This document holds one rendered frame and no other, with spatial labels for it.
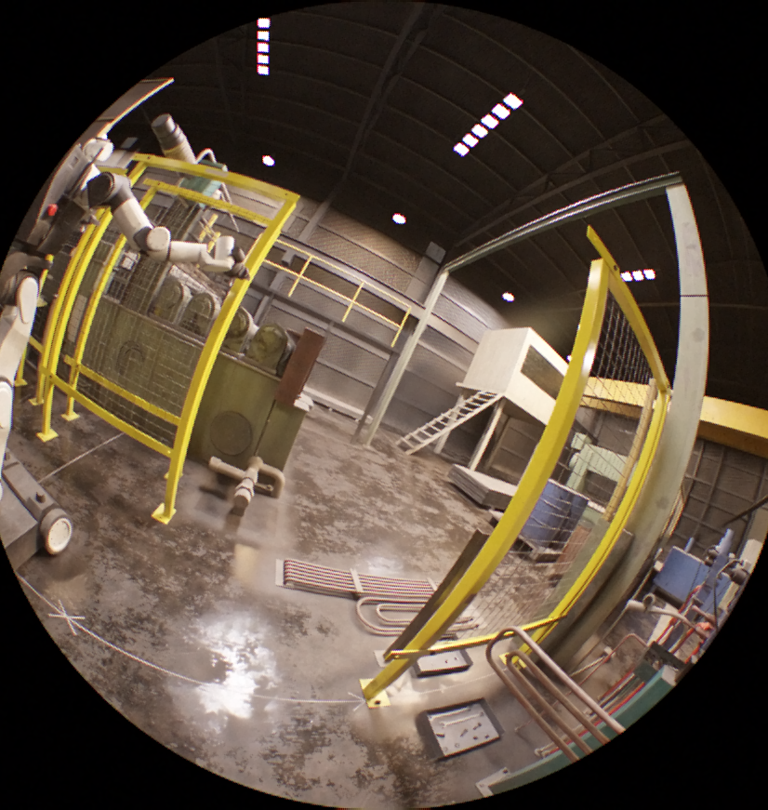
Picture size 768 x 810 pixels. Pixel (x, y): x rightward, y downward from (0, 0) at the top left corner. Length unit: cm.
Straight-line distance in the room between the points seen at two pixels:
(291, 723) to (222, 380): 213
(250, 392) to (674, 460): 293
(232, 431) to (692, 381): 325
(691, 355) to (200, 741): 290
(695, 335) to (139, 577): 330
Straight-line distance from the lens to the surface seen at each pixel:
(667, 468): 192
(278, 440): 224
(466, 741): 148
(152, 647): 124
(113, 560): 148
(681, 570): 627
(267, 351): 221
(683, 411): 201
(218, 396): 226
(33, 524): 139
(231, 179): 165
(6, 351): 121
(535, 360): 923
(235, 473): 196
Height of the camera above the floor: 112
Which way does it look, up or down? 2 degrees down
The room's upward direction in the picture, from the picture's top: 25 degrees clockwise
